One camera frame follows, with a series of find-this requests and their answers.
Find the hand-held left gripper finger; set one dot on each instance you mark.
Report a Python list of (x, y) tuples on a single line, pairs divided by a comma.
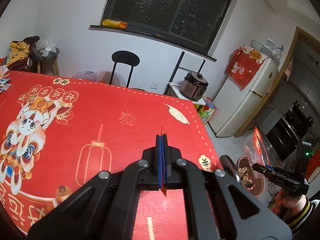
[(165, 165), (159, 165)]

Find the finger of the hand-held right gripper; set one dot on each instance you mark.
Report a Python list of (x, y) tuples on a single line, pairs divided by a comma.
[(277, 169), (275, 178)]

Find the brown round trash bin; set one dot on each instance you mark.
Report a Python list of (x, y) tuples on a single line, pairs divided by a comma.
[(252, 187)]

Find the thin red wrapper piece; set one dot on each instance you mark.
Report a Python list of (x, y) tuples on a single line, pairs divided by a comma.
[(164, 192)]

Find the clear tray with red label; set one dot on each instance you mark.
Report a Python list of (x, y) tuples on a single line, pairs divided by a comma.
[(257, 150)]

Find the person's right forearm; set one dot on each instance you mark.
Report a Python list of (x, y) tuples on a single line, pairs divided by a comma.
[(306, 213)]

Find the person's right hand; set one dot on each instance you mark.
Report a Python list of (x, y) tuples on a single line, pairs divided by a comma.
[(293, 203)]

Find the red box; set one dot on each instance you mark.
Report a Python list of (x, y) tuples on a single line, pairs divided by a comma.
[(314, 167)]

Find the black built-in oven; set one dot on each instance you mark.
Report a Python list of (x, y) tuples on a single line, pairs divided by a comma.
[(287, 127)]

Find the grey kitchen cabinet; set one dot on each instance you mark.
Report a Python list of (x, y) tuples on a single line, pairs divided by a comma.
[(268, 120)]

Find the green printed bag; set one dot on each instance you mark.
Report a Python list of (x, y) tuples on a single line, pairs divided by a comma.
[(206, 116)]

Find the white fridge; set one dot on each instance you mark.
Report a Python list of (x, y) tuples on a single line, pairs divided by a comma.
[(237, 110)]

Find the red printed tablecloth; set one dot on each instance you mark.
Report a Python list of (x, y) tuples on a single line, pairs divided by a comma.
[(112, 110)]

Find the white top metal rack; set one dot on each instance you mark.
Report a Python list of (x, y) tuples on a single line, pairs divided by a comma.
[(175, 92)]

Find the colourful shopping bag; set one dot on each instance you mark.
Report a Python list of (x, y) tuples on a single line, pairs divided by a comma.
[(210, 103)]

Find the silver rice cooker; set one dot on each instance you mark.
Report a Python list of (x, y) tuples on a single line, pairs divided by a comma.
[(193, 87)]

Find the hanging paper charm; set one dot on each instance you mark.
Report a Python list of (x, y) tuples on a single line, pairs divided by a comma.
[(288, 70)]

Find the red printed fridge cloth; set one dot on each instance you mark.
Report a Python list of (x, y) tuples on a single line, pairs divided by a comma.
[(240, 67)]

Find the black round-back chair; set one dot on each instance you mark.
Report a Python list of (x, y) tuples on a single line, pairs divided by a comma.
[(125, 57)]

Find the clear plastic container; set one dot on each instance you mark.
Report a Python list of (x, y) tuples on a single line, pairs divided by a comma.
[(85, 75)]

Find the clear bags with blue print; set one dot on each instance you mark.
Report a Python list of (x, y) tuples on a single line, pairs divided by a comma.
[(273, 50)]

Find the clear glass bowl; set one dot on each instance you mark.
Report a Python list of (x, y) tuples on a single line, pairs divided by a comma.
[(256, 45)]

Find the black window sill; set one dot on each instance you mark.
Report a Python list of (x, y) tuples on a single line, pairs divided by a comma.
[(150, 33)]

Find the orange snack packet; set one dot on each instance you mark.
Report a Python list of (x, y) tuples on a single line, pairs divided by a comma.
[(115, 23)]

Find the dark round stool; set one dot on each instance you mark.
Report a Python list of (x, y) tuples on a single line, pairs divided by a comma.
[(50, 58)]

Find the dark framed window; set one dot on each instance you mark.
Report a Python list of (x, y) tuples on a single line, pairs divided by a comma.
[(150, 5)]

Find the crumpled clear plastic bag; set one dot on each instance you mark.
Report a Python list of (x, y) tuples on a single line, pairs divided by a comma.
[(45, 45)]

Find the colourful paper cutouts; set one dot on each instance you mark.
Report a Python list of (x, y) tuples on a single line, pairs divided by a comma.
[(5, 85)]

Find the dark bag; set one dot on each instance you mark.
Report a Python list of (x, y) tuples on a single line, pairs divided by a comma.
[(31, 40)]

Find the white wall outlet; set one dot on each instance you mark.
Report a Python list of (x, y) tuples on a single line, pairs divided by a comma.
[(154, 85)]

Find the wooden door frame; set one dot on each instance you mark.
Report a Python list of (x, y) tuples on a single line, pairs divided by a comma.
[(297, 33)]

